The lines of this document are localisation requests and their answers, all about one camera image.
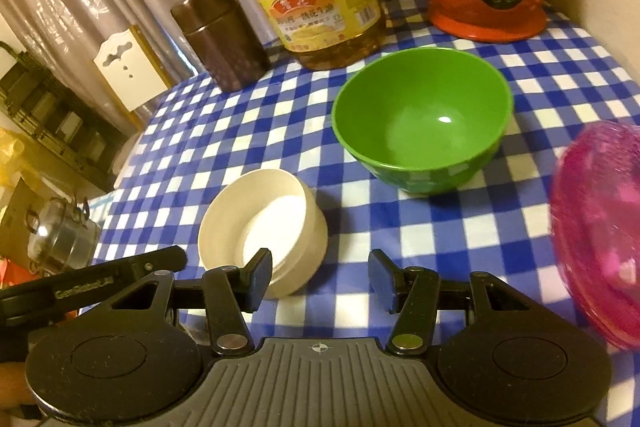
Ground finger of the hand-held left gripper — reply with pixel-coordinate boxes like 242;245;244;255
127;246;189;277

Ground white wooden chair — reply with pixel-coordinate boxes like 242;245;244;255
92;24;173;112

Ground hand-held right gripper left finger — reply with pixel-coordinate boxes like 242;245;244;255
107;248;273;356

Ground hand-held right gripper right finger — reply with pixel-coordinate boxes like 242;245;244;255
368;249;535;356

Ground green plastic bowl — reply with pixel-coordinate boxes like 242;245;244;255
331;48;515;196

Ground blue white checked tablecloth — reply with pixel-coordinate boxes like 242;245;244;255
90;0;640;427

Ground cream plastic bowl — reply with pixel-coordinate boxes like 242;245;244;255
197;168;329;299

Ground dark brown jar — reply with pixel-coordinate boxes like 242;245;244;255
170;0;272;94

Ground light blue cloth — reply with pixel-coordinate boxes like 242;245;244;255
87;196;121;222

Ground stacked stainless steel container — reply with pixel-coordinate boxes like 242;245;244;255
27;197;103;275

